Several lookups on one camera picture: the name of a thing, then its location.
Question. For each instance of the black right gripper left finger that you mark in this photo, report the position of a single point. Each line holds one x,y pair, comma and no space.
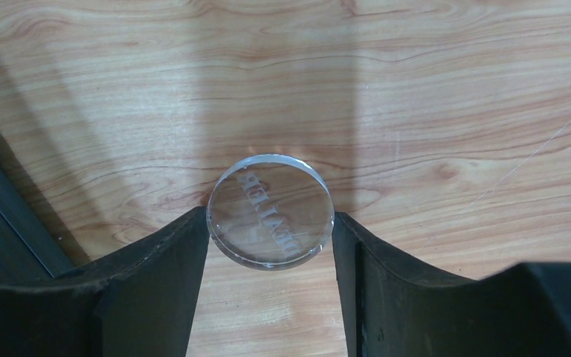
137,301

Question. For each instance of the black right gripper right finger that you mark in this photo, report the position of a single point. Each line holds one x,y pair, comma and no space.
394,304

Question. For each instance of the clear pink dealer button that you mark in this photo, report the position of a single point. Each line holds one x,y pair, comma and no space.
270,212

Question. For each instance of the black poker set case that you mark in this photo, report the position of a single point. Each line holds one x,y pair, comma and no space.
35,244

